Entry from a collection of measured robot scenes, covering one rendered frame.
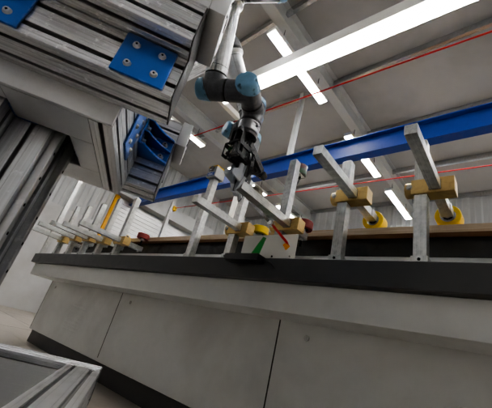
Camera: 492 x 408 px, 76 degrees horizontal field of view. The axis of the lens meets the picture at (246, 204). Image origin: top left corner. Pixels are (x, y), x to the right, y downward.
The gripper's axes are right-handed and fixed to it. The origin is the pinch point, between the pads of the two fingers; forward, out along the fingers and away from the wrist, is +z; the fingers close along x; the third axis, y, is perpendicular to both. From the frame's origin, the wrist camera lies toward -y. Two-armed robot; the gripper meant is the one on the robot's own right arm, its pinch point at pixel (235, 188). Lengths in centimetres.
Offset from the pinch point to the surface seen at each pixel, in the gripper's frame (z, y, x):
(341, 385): 48, -53, 18
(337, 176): -10.4, -16.7, 25.8
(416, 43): -417, -286, -22
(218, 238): -5, -49, -56
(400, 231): -6, -50, 36
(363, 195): -10.8, -30.9, 28.8
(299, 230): 0.5, -32.2, 4.9
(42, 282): 19, -206, -764
